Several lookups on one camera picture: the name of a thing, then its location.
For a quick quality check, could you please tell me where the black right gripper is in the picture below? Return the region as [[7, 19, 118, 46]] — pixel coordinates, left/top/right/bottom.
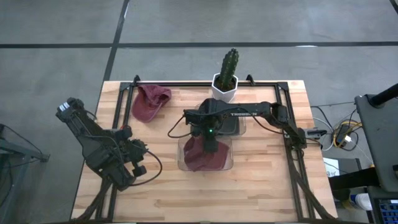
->
[[198, 120, 224, 154]]

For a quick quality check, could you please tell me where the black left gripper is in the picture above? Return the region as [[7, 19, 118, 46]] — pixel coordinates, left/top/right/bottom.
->
[[113, 136, 149, 180]]

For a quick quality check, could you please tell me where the maroon baseball cap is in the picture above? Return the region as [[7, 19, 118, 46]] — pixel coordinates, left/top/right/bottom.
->
[[131, 84, 172, 123], [183, 136, 230, 172]]

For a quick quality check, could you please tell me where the white plant pot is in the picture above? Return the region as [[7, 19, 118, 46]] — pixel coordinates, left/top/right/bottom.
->
[[211, 73, 239, 104]]

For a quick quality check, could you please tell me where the green cactus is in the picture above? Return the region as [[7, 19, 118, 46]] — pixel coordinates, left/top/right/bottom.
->
[[220, 48, 240, 91]]

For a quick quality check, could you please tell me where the grey metal stand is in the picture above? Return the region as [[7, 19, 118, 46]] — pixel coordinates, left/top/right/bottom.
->
[[0, 123, 50, 224]]

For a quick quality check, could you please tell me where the white paper sheet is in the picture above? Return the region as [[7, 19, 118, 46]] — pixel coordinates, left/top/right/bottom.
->
[[323, 157, 340, 178]]

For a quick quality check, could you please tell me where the black power adapter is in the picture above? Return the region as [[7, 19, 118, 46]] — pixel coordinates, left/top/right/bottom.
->
[[335, 123, 354, 147]]

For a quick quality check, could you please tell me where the white plastic bottle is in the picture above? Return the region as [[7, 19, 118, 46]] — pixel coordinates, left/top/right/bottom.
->
[[349, 192, 373, 212]]

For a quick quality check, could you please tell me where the grey metal cart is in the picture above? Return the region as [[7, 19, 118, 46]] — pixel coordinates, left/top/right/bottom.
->
[[354, 93, 398, 194]]

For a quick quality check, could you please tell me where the black pole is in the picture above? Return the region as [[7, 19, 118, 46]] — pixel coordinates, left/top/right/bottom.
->
[[369, 83, 398, 107]]

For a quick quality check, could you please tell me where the blue storage box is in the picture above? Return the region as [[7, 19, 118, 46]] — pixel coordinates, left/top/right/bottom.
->
[[377, 198, 398, 224]]

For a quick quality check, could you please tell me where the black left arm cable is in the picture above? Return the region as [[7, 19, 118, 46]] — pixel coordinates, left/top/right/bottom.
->
[[129, 148, 164, 187]]

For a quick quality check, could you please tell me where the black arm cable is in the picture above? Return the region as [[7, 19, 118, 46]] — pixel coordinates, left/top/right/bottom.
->
[[129, 148, 164, 187], [167, 114, 193, 139]]

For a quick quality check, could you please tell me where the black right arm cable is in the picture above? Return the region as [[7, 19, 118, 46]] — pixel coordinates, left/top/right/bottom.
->
[[167, 114, 193, 139]]

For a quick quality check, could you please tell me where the black cable along right arm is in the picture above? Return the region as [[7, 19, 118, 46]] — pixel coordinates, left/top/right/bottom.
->
[[248, 115, 286, 135]]

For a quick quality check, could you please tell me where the black aluminium frame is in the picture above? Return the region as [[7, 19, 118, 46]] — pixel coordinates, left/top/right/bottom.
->
[[71, 74, 340, 223]]

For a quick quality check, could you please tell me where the yellow cable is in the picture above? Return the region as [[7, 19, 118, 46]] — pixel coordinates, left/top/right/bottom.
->
[[331, 121, 376, 169]]

